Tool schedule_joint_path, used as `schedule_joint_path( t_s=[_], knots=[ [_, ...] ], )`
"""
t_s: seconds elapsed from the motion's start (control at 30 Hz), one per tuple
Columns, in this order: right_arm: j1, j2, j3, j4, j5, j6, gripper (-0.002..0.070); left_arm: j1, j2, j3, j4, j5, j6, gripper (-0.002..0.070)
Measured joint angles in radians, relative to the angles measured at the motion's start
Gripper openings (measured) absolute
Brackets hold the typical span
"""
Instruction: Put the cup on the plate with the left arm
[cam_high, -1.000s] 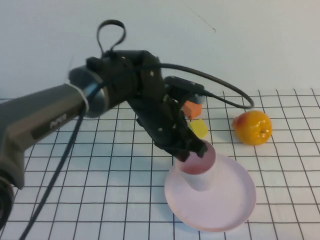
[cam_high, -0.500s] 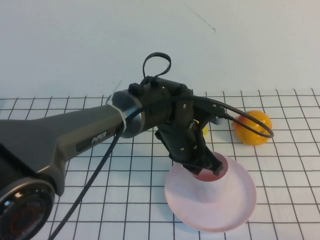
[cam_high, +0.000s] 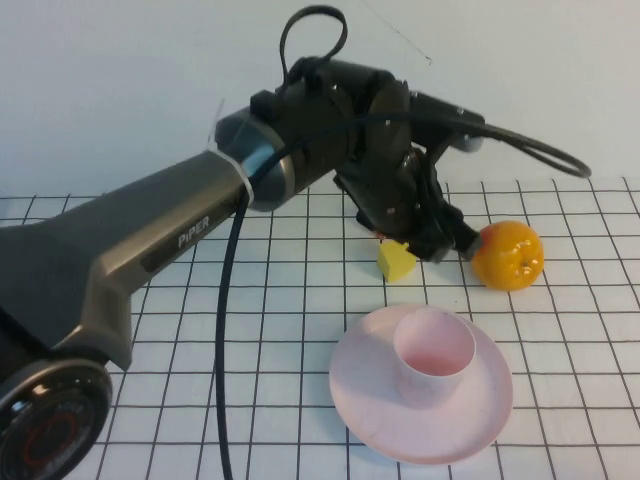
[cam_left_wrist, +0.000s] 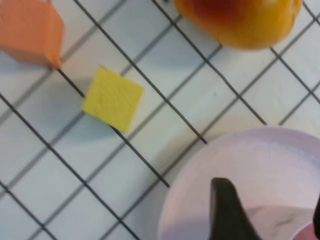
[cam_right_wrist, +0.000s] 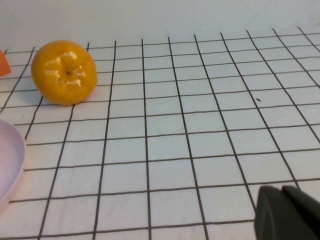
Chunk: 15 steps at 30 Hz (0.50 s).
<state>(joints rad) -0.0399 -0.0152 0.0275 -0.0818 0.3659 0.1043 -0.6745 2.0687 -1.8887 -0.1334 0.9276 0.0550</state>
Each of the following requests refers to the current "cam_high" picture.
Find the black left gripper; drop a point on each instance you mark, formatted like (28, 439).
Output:
(395, 200)

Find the pink plastic cup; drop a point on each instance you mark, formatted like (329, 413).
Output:
(425, 392)

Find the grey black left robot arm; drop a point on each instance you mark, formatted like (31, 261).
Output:
(150, 230)

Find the pink plastic plate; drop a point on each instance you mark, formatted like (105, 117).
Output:
(367, 410)

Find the yellow foam cube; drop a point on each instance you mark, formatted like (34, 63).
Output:
(395, 265)

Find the orange yellow toy pear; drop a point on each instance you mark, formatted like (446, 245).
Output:
(507, 262)

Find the white black-grid table cloth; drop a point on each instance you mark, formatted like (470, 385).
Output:
(300, 300)

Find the white zip tie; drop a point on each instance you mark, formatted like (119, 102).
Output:
(239, 170)

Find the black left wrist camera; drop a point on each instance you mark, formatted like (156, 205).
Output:
(445, 115)

